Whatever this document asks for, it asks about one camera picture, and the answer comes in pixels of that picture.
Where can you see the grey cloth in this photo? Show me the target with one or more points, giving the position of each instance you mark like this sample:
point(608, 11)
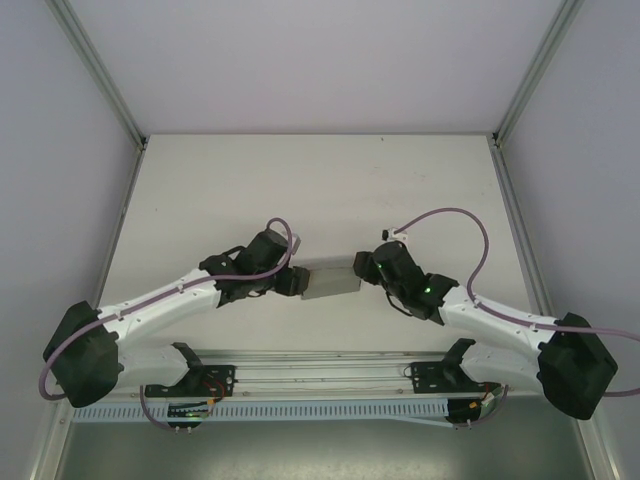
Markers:
point(330, 282)

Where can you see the left arm base electronics board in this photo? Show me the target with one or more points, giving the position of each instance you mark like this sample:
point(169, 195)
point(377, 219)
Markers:
point(187, 412)

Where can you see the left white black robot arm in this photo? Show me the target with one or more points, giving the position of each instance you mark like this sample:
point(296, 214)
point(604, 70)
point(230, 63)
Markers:
point(160, 310)

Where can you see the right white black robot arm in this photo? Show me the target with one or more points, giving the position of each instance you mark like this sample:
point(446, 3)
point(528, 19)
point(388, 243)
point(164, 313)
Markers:
point(490, 320)

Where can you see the right arm base electronics board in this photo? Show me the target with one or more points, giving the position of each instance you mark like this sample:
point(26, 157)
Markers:
point(465, 412)

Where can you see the grey metal lower panel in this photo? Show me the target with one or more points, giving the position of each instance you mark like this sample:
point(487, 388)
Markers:
point(320, 455)

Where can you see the aluminium mounting rail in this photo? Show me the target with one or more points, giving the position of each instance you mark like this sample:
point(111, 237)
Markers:
point(320, 375)

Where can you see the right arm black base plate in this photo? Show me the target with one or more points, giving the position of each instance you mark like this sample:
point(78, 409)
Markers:
point(425, 372)

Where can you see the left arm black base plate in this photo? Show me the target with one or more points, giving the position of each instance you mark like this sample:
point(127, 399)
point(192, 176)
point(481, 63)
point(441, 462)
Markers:
point(225, 372)

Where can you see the right aluminium table side rail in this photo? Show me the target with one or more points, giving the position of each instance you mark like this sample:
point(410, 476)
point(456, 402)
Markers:
point(515, 210)

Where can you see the aluminium table side rail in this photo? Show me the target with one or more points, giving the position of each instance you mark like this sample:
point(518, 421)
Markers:
point(515, 210)
point(125, 200)

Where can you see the left aluminium table side rail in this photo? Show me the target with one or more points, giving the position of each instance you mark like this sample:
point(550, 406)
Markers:
point(125, 200)

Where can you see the left aluminium frame post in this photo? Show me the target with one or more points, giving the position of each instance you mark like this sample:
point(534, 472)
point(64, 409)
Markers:
point(100, 67)

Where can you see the aluminium frame post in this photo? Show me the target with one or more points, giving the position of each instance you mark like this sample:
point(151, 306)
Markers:
point(100, 67)
point(540, 65)

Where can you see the right aluminium frame post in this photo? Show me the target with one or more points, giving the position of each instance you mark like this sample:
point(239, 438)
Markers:
point(540, 65)

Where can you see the right aluminium frame leg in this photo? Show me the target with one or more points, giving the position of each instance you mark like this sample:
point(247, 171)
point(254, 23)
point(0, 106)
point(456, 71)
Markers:
point(600, 445)

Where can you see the aluminium frame leg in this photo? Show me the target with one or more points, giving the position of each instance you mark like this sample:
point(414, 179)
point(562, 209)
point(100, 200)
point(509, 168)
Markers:
point(50, 445)
point(600, 445)

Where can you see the left aluminium frame leg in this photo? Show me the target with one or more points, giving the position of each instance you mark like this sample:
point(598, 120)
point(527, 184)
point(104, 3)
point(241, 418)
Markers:
point(50, 445)

